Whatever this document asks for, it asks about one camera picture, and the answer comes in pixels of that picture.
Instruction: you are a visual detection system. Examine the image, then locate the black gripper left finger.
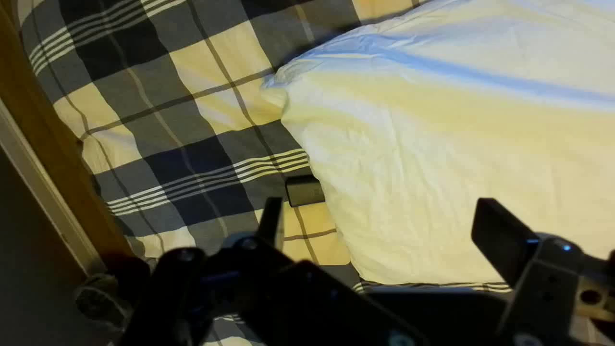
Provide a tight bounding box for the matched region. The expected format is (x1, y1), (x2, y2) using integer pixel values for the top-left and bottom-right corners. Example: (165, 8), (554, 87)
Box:
(256, 197), (285, 251)

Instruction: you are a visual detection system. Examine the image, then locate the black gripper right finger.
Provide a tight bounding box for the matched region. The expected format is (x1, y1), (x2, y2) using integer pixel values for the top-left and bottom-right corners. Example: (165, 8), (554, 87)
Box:
(471, 197), (540, 289)

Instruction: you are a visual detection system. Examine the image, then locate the white pillow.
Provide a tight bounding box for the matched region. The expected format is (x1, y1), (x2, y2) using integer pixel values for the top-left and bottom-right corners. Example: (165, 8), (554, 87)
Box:
(263, 0), (615, 289)

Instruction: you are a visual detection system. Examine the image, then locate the plaid bed comforter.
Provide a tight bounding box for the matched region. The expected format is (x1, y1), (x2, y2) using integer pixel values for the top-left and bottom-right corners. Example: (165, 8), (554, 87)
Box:
(17, 0), (515, 346)

